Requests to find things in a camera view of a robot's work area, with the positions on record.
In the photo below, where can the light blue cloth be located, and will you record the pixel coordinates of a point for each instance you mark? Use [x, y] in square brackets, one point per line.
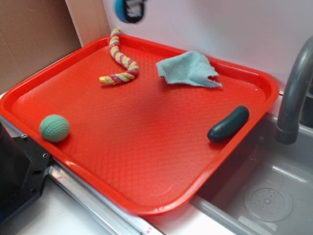
[190, 68]

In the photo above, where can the grey sink faucet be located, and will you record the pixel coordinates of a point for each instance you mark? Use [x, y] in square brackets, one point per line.
[297, 103]

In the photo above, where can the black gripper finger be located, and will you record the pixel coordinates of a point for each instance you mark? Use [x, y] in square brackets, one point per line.
[134, 10]

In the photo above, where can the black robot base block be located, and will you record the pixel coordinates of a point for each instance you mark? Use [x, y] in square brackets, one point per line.
[24, 165]

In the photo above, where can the blue dimpled ball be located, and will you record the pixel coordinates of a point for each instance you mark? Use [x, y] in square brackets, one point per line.
[120, 10]

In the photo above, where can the silver metal rail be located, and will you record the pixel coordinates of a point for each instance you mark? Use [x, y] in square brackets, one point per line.
[69, 206]

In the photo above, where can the grey sink basin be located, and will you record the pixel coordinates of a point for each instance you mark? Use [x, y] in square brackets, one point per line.
[264, 187]

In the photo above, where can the green dimpled ball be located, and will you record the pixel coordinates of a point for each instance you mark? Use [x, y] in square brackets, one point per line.
[54, 128]

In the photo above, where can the dark green toy cucumber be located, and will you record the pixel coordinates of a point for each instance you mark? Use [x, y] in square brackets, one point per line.
[230, 125]

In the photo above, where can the red plastic tray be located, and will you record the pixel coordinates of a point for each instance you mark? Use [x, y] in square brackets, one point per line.
[142, 144]

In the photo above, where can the brown cardboard panel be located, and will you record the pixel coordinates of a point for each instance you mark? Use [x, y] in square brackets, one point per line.
[36, 33]

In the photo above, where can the multicolour twisted rope toy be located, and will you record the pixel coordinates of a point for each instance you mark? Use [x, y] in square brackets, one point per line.
[129, 64]

